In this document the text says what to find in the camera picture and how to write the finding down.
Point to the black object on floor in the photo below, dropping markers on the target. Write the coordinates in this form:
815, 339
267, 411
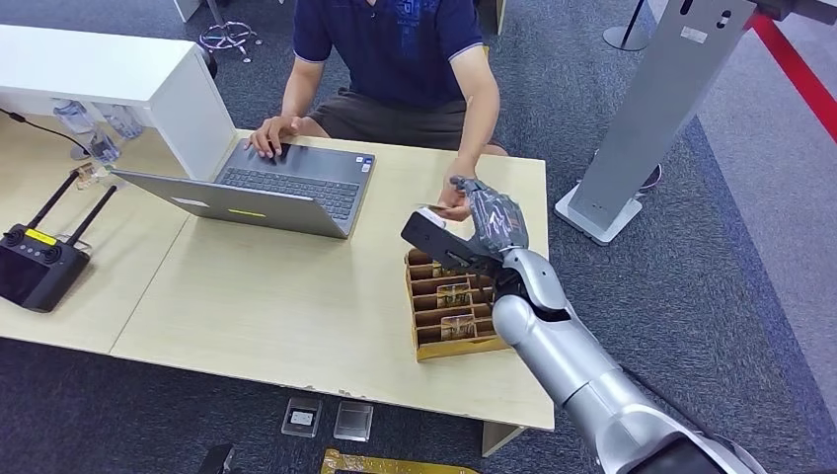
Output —
217, 461

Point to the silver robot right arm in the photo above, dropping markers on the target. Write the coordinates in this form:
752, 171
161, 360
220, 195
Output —
575, 366

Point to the stanchion with round base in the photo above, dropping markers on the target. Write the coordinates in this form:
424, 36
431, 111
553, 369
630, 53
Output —
626, 36

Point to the person's right forearm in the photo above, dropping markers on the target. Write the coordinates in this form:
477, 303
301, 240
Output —
299, 95

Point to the wooden card holder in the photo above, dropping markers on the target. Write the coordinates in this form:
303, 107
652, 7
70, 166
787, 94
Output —
431, 327

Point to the clear water bottle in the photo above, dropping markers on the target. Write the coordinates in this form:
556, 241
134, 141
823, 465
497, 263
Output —
123, 121
85, 131

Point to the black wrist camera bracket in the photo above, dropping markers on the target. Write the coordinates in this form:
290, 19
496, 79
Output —
444, 242

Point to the person's left hand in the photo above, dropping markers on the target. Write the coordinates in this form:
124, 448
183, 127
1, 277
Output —
454, 196

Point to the small clear plastic holder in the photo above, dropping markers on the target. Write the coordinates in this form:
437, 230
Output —
88, 175

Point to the chrome chair base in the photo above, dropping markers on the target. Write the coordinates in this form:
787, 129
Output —
227, 36

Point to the table leg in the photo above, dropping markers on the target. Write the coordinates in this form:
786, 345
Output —
497, 437

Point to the silver kiosk stand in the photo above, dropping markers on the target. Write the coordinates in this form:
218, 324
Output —
654, 111

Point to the white desk shelf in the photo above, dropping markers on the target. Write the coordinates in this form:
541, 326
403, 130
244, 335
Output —
131, 78

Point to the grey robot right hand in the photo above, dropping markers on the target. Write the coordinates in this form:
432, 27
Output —
497, 219

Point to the grey laptop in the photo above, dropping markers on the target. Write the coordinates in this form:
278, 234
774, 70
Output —
288, 190

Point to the person's left forearm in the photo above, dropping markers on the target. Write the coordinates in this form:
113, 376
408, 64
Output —
477, 118

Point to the person's right hand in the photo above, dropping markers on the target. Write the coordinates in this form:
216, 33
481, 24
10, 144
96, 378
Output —
271, 135

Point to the person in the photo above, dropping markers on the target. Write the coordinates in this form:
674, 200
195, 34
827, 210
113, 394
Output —
392, 59

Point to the black remote controller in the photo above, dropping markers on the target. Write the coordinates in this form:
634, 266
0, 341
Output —
36, 261

